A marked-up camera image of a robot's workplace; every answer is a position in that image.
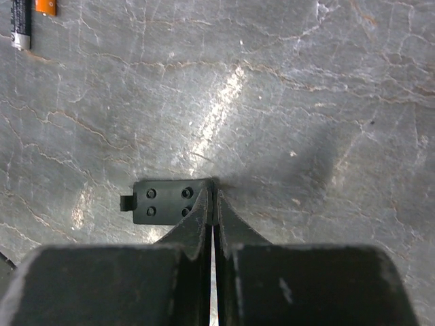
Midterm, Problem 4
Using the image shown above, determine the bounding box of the black silver battery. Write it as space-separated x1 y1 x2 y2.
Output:
11 0 32 51

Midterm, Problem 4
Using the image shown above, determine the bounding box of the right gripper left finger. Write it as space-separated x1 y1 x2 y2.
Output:
1 188 212 325

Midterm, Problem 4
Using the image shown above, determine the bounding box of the orange battery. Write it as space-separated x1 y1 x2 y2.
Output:
35 0 57 16

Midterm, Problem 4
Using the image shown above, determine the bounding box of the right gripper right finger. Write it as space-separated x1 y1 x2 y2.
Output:
213 191 418 325

